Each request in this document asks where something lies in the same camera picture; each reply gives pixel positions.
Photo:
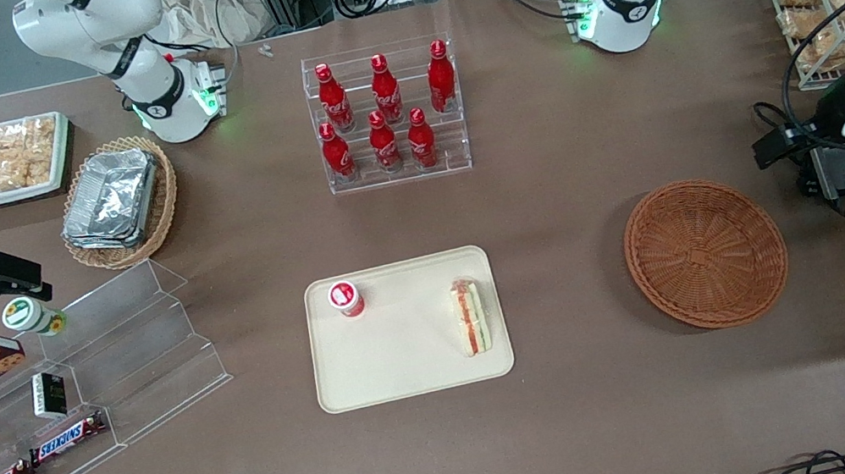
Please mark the beige plastic tray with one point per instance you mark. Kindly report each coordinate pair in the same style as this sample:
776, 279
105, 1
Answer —
407, 351

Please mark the triangle sandwich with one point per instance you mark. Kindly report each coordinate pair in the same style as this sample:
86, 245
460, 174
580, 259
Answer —
470, 316

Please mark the beige cloth bag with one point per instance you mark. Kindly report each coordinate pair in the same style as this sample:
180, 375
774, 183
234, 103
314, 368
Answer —
204, 12

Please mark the clear acrylic step shelf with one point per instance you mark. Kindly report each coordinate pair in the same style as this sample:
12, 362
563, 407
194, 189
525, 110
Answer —
141, 353

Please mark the red lid yogurt cup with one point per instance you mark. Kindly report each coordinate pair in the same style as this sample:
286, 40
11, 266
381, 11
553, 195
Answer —
345, 297

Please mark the clear acrylic bottle rack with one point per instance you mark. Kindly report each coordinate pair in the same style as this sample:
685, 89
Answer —
459, 145

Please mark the stack of foil trays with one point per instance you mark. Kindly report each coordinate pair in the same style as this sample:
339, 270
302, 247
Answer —
111, 199

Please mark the round brown wicker basket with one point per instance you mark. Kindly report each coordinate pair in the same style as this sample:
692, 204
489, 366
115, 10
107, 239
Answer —
704, 254

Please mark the green lid white cup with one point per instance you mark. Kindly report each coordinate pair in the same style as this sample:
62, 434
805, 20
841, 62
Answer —
28, 315

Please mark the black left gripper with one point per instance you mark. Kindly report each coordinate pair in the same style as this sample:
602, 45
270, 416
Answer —
822, 124

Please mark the small white connector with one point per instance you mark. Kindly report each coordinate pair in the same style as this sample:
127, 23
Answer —
264, 50

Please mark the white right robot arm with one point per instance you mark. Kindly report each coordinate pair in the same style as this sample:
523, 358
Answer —
95, 26

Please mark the oval tan wicker basket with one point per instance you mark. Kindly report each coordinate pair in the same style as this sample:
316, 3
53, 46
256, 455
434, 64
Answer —
164, 203

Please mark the red cola bottle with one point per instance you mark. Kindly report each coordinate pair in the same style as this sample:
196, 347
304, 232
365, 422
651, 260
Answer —
386, 93
335, 101
441, 79
337, 155
384, 145
421, 141

